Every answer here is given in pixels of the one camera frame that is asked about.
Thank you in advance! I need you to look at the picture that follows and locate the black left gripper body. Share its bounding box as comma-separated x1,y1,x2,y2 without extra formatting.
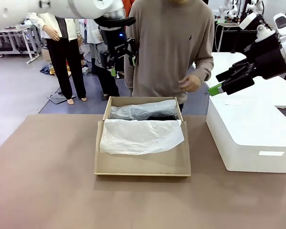
100,25,129,52

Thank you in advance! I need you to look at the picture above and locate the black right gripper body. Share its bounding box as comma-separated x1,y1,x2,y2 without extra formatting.
243,32,286,81

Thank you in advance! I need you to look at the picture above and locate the black leather shoe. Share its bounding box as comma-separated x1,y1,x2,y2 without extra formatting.
146,114,178,121

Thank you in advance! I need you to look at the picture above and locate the white tissue paper sheet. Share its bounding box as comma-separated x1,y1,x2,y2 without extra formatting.
99,99,184,156

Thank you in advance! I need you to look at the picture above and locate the brown cardboard shoe box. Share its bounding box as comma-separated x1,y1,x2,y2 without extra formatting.
94,95,192,177

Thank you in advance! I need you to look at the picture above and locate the person's left forearm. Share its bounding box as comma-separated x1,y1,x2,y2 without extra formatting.
194,56,215,82

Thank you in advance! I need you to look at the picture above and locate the person's right forearm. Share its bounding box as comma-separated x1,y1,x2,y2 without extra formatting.
124,54,134,91

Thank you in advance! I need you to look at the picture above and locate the small cardboard box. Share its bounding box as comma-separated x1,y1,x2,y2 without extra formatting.
41,48,52,62

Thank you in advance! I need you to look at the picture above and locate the person's left hand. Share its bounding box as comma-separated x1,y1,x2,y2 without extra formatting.
178,73,203,93

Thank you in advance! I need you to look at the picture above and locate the mannequin with white shirt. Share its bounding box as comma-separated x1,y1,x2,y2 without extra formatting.
85,19,121,97

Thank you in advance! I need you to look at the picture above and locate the clothes pile on floor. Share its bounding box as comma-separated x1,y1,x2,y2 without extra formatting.
80,59,93,77

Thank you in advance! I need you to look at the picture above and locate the mannequin with orange top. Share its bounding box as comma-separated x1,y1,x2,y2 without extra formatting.
123,0,135,19

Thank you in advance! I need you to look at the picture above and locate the person in beige sweater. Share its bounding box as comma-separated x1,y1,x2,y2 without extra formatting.
124,0,215,113

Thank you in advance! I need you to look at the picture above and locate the white plastic bin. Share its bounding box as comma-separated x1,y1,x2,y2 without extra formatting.
206,95,286,174

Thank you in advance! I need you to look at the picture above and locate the blue yellow clothes pile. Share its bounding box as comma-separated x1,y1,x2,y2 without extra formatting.
40,63,58,77

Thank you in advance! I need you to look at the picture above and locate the white metal desk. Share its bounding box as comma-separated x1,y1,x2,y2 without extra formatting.
0,25,41,64

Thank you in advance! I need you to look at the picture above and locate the black left arm hose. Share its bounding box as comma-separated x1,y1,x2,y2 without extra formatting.
94,16,136,29

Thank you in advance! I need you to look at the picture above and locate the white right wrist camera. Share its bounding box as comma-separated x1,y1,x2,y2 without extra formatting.
238,11,277,43

